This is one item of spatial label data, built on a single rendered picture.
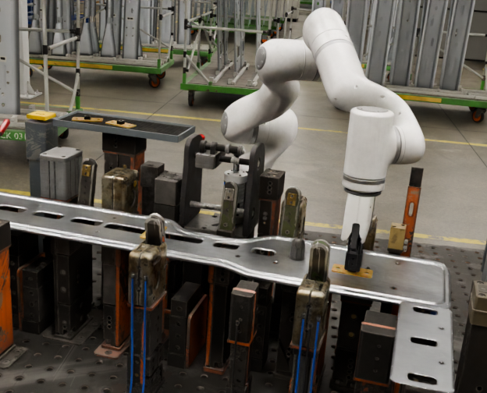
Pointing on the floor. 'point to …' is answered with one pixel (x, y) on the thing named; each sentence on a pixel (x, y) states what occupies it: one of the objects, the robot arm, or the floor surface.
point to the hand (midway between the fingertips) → (353, 259)
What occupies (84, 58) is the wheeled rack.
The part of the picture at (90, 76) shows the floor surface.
